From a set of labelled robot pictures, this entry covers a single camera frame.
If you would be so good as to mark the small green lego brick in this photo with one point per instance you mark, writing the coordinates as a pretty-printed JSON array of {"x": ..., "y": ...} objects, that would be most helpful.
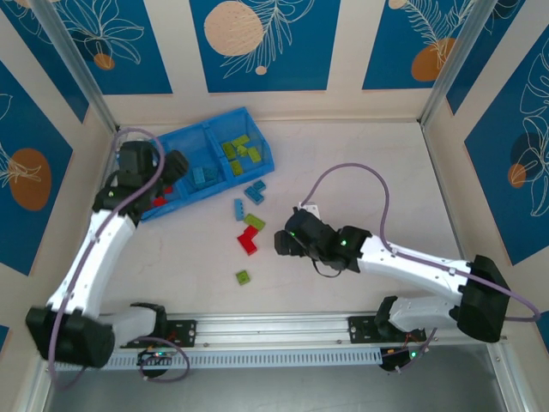
[{"x": 243, "y": 151}]

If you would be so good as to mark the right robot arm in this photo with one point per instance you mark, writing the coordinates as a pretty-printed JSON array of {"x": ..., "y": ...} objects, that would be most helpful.
[{"x": 420, "y": 268}]

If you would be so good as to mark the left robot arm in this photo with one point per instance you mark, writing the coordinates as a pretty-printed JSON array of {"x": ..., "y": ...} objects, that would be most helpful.
[{"x": 86, "y": 274}]

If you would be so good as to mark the blue three-compartment plastic bin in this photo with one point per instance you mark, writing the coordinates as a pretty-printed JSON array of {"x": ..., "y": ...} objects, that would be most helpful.
[{"x": 195, "y": 148}]

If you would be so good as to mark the square green lego brick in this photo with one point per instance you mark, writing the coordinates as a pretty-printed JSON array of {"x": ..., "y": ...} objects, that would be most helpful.
[{"x": 242, "y": 277}]

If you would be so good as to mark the small controller circuit board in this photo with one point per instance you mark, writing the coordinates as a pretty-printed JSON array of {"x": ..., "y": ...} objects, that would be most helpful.
[
  {"x": 401, "y": 358},
  {"x": 156, "y": 357}
]

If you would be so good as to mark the grey metal plate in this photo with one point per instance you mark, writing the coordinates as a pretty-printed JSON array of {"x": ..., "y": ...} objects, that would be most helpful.
[{"x": 274, "y": 390}]

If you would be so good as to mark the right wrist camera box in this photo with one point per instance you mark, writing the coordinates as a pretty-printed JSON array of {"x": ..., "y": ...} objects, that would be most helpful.
[{"x": 313, "y": 209}]

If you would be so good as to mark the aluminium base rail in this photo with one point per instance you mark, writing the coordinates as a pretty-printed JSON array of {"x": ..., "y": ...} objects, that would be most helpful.
[{"x": 274, "y": 326}]

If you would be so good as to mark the blue floral wall panel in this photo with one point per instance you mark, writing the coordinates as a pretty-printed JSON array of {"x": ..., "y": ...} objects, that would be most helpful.
[
  {"x": 493, "y": 193},
  {"x": 25, "y": 129},
  {"x": 484, "y": 64},
  {"x": 300, "y": 64},
  {"x": 386, "y": 43},
  {"x": 51, "y": 73},
  {"x": 128, "y": 64}
]

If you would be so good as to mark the aluminium frame post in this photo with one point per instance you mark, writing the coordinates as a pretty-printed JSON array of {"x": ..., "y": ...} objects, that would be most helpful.
[
  {"x": 454, "y": 56},
  {"x": 73, "y": 51}
]

